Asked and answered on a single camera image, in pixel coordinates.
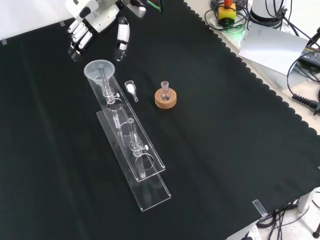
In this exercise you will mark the clear tape strip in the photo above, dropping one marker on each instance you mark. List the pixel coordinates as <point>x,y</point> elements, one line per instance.
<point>62,23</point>
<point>4,41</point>
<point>259,207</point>

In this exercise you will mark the black tripod leg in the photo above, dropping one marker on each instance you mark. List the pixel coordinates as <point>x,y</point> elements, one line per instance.
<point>316,234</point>

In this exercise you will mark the yellow stop button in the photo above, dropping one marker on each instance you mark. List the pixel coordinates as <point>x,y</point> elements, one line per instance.
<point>226,12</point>

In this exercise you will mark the small round-bottom glass flask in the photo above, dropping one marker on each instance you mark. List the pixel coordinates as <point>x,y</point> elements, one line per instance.
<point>165,94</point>

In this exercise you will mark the glass weighing funnel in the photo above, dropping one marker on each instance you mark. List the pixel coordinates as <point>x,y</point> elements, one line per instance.
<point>130,88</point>

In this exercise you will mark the black power adapter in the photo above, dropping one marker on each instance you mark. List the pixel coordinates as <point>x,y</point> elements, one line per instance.
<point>311,58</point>

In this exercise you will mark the clear acrylic funnel stand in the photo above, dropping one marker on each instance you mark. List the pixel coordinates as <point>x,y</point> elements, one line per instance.
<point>150,185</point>

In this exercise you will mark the clear plastic funnel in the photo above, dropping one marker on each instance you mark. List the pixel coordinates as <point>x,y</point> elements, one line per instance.
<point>93,72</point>

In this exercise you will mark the pale board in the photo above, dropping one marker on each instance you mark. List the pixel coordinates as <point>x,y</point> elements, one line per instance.
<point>272,47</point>

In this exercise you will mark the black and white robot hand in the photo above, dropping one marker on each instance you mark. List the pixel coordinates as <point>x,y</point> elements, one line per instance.
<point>100,17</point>

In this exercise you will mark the white bench leg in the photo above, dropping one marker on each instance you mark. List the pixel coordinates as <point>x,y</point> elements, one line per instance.
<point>305,203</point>

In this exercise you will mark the white power strip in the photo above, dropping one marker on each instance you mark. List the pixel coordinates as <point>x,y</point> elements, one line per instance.
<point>252,233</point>

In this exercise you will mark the black bench cloth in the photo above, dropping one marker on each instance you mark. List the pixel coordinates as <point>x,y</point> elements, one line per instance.
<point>212,140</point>

